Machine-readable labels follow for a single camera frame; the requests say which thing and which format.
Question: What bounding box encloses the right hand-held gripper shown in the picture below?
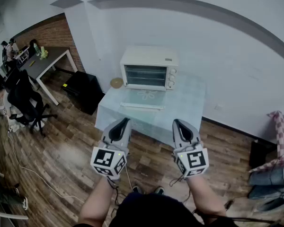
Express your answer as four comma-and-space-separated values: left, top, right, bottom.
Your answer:
172, 119, 209, 178

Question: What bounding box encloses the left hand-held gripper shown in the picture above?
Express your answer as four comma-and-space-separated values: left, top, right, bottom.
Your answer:
90, 117, 131, 181

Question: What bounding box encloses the person's left forearm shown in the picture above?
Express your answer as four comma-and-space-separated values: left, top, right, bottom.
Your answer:
78, 177, 115, 227

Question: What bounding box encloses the person's right forearm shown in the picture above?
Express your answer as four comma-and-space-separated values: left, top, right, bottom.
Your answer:
188, 174, 228, 218

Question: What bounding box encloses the white toaster oven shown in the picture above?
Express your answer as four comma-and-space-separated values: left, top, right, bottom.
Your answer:
119, 45, 178, 111

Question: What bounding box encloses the brown wooden bowl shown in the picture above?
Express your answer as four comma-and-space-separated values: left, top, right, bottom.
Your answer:
110, 77, 124, 89

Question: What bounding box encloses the black cabinet with yellow sticker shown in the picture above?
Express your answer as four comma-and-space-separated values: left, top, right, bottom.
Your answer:
62, 71, 105, 115

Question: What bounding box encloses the small black box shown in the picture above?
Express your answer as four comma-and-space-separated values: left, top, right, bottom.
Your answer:
248, 140, 277, 169

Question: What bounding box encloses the person's dark clothing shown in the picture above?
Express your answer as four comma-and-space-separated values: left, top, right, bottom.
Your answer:
73, 192, 240, 227

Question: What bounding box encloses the black office chair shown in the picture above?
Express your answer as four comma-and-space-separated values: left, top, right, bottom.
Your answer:
7, 70, 58, 137

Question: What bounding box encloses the white bag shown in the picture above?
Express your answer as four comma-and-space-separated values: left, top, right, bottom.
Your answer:
0, 88, 23, 133

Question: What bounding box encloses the yellow-green cloth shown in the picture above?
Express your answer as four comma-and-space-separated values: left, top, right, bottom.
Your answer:
39, 46, 49, 61

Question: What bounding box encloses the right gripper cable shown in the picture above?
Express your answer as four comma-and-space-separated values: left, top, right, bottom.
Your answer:
169, 174, 192, 204

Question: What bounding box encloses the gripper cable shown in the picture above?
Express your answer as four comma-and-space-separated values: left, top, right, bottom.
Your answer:
106, 164, 133, 222
169, 174, 192, 204

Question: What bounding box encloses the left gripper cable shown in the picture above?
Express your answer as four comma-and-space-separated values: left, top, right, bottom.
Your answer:
106, 164, 133, 222

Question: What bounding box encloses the black floor cable with adapter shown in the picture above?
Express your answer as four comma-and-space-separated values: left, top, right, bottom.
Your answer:
191, 197, 275, 224

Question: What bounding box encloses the white floor cable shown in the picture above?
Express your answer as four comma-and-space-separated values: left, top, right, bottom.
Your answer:
7, 133, 86, 205

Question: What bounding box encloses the grey desk with white frame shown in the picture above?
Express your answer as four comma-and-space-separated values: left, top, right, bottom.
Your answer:
16, 46, 79, 106

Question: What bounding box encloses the white wire crate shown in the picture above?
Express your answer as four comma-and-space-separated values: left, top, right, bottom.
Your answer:
14, 46, 30, 65

